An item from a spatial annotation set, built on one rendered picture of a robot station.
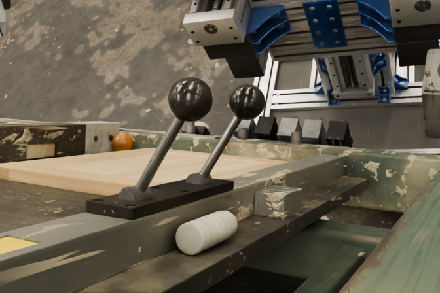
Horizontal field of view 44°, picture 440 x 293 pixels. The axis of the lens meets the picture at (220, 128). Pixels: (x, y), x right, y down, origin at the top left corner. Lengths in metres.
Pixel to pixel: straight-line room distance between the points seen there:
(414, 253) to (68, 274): 0.23
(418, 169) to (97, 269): 0.78
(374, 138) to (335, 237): 1.20
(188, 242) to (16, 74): 2.95
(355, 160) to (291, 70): 1.15
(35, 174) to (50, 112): 2.16
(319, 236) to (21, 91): 2.63
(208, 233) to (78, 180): 0.34
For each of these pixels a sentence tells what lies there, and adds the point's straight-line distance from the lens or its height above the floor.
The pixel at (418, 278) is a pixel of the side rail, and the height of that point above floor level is 1.55.
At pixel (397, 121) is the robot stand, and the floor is 0.21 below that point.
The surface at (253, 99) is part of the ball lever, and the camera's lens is 0.55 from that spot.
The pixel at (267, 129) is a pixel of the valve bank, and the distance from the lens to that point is 1.38.
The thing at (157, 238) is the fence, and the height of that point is 1.46.
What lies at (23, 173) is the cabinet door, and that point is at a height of 1.29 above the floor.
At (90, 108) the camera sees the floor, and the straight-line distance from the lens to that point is 2.86.
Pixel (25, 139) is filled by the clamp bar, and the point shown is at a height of 1.16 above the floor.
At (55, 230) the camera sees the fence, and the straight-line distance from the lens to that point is 0.42.
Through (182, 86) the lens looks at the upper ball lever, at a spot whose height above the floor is 1.54.
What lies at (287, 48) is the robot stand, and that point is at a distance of 1.57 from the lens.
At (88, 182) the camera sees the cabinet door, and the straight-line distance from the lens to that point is 0.79.
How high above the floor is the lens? 1.85
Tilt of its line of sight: 50 degrees down
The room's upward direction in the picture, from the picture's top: 31 degrees counter-clockwise
